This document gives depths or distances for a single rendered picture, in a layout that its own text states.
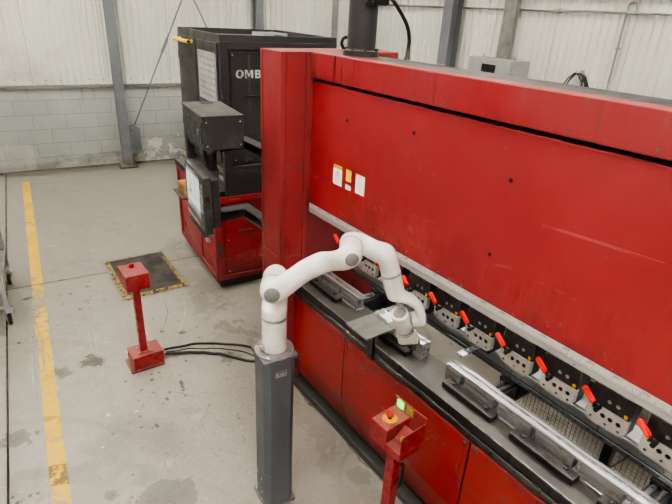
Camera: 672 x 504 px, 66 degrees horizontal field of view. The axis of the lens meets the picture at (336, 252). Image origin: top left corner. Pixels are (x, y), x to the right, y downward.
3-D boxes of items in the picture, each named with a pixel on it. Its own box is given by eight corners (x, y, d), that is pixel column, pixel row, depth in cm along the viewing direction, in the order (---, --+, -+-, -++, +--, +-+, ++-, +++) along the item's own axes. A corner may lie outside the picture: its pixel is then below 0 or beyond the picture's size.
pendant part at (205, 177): (187, 211, 346) (183, 159, 331) (205, 209, 351) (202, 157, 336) (205, 236, 310) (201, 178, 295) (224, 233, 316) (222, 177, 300)
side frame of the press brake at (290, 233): (263, 369, 393) (259, 47, 295) (351, 336, 439) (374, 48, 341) (279, 388, 375) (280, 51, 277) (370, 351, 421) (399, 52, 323)
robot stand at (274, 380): (265, 512, 282) (264, 364, 240) (253, 488, 296) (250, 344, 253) (295, 499, 290) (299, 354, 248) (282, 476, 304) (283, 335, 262)
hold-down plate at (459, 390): (441, 385, 252) (442, 380, 250) (449, 381, 255) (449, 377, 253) (489, 423, 230) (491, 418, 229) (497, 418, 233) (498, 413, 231)
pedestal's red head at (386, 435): (369, 436, 248) (372, 408, 240) (393, 422, 257) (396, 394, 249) (398, 463, 234) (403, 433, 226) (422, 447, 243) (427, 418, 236)
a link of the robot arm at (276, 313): (259, 323, 237) (259, 278, 227) (264, 303, 254) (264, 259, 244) (286, 324, 238) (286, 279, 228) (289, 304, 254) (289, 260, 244)
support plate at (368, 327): (345, 324, 276) (345, 322, 275) (382, 311, 290) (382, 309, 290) (365, 341, 263) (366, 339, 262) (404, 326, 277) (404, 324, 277)
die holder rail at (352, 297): (312, 278, 346) (312, 265, 342) (319, 276, 349) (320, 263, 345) (357, 312, 310) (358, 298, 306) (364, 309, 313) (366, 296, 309)
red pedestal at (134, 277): (124, 360, 394) (110, 264, 359) (157, 350, 408) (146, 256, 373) (132, 374, 380) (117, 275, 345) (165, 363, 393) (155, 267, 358)
